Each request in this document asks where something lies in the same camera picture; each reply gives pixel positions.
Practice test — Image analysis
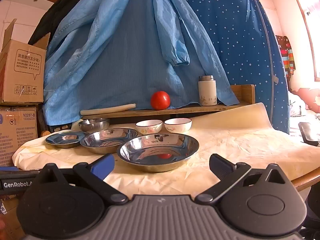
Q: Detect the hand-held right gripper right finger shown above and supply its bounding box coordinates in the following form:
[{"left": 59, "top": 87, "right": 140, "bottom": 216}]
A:
[{"left": 194, "top": 153, "right": 288, "bottom": 204}]

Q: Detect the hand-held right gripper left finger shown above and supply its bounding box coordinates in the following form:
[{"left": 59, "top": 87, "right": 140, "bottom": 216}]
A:
[{"left": 35, "top": 153, "right": 129, "bottom": 204}]

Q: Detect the medium steel plate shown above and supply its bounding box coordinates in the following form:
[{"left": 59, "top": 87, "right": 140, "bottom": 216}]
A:
[{"left": 80, "top": 128, "right": 139, "bottom": 155}]

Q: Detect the small steel bowl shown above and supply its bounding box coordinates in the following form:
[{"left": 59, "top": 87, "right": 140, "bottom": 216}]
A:
[{"left": 78, "top": 118, "right": 110, "bottom": 132}]

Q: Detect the small steel plate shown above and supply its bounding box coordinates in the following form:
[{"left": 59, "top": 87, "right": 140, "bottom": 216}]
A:
[{"left": 45, "top": 131, "right": 88, "bottom": 149}]

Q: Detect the large steel plate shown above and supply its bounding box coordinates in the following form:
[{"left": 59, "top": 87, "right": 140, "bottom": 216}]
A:
[{"left": 117, "top": 133, "right": 200, "bottom": 173}]

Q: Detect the red-rimmed white ceramic bowl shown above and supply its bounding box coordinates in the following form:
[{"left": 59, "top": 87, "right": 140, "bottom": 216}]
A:
[{"left": 164, "top": 118, "right": 192, "bottom": 133}]

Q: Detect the floral white ceramic bowl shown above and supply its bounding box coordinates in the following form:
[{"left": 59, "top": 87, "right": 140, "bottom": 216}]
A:
[{"left": 136, "top": 119, "right": 163, "bottom": 135}]

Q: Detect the cream paper table cover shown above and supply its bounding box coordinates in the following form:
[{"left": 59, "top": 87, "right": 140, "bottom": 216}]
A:
[{"left": 12, "top": 102, "right": 320, "bottom": 198}]

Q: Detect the printed cardboard box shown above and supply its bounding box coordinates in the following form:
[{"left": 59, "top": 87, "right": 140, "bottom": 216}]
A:
[{"left": 0, "top": 105, "right": 39, "bottom": 167}]

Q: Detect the white rolling pin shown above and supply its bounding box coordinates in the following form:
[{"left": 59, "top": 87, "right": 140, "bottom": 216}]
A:
[{"left": 80, "top": 103, "right": 137, "bottom": 116}]

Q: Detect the wooden shelf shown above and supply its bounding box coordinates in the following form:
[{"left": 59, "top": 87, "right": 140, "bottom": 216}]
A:
[{"left": 81, "top": 84, "right": 256, "bottom": 120}]

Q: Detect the white thermos flask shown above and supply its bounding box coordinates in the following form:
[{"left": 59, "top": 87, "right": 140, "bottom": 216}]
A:
[{"left": 198, "top": 75, "right": 218, "bottom": 106}]

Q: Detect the red tomato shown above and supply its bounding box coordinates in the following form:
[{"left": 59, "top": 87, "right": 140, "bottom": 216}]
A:
[{"left": 150, "top": 91, "right": 171, "bottom": 110}]

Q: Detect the black flat object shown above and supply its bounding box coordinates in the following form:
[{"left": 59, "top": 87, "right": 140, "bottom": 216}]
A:
[{"left": 298, "top": 122, "right": 320, "bottom": 147}]

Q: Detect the white bedding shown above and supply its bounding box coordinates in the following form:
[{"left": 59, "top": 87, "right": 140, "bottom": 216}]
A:
[{"left": 287, "top": 90, "right": 320, "bottom": 130}]

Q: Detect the open cardboard box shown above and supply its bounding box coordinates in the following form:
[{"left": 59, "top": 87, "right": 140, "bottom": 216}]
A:
[{"left": 0, "top": 19, "right": 50, "bottom": 104}]

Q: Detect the light blue coat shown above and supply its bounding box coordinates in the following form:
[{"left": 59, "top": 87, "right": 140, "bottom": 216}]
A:
[{"left": 42, "top": 0, "right": 240, "bottom": 126}]

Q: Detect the striped cloth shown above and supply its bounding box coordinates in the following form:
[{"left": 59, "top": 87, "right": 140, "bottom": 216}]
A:
[{"left": 276, "top": 35, "right": 296, "bottom": 79}]

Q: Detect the dotted blue cloth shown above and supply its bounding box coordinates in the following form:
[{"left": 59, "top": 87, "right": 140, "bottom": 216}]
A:
[{"left": 172, "top": 0, "right": 290, "bottom": 134}]

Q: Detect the black jacket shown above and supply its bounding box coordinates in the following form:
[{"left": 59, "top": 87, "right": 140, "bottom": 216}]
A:
[{"left": 27, "top": 0, "right": 100, "bottom": 48}]

